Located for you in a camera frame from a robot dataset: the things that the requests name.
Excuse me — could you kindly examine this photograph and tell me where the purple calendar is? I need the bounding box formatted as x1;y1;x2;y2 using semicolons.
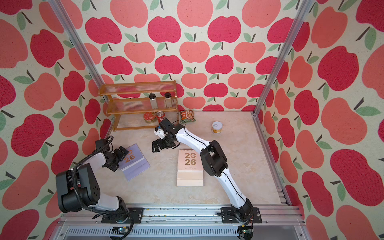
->
119;144;150;182

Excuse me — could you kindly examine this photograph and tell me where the pink calendar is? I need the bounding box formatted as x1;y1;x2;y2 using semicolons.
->
177;149;204;187

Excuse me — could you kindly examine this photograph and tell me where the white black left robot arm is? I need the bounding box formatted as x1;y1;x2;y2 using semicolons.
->
56;136;134;223

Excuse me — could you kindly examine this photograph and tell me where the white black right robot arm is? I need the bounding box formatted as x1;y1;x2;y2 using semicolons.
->
152;118;254;224

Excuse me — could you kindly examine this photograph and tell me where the red soda can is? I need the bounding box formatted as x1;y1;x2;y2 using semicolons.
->
156;111;166;123

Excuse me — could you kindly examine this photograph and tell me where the green orange snack packet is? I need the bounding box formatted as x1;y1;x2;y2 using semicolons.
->
180;110;196;124

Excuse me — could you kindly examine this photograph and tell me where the flat red tin can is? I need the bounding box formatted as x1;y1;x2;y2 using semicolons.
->
143;112;157;123

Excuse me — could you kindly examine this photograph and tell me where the right glass spice jar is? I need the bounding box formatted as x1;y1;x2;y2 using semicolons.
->
165;92;173;109

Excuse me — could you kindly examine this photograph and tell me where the glass spice jar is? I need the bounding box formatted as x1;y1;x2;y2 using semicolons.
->
165;92;173;109
149;93;158;109

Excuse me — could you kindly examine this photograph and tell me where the left glass spice jar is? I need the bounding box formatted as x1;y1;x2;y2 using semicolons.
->
149;93;158;109

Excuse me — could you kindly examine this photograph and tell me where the wooden three-tier shelf rack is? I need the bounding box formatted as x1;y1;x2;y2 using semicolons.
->
99;81;180;131

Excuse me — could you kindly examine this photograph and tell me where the small yellow pull-tab can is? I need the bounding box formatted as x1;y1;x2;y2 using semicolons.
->
212;121;223;134

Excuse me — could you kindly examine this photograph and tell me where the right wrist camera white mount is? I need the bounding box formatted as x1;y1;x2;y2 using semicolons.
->
155;126;165;139

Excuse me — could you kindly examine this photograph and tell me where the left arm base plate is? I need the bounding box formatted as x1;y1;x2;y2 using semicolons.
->
102;208;144;225

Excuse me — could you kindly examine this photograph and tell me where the aluminium front rail frame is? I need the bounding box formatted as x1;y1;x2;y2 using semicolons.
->
46;205;311;240

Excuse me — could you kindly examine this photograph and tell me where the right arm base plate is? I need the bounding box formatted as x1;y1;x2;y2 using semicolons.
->
217;207;263;225

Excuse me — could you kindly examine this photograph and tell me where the left aluminium corner post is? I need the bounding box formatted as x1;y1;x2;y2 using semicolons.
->
48;0;104;89

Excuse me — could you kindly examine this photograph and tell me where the aluminium corner post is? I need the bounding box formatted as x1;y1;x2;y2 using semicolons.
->
48;0;104;89
252;0;314;116

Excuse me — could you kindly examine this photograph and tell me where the right aluminium corner post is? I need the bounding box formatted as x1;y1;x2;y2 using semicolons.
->
252;0;314;116

